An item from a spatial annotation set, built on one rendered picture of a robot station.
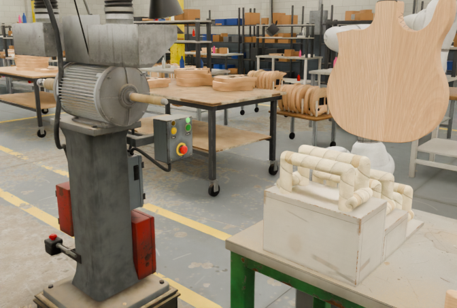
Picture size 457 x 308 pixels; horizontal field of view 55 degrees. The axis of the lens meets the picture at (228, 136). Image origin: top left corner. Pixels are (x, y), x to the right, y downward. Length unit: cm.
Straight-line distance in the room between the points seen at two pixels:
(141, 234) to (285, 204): 120
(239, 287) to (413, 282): 47
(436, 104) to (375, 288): 51
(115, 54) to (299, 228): 88
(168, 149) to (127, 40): 64
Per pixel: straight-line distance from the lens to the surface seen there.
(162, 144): 201
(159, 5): 170
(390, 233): 123
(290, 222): 114
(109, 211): 209
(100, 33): 166
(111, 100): 179
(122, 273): 225
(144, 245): 225
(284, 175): 112
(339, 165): 103
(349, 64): 138
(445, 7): 128
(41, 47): 208
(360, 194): 108
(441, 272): 124
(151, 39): 152
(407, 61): 131
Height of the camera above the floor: 151
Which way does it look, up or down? 14 degrees down
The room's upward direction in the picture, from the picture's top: straight up
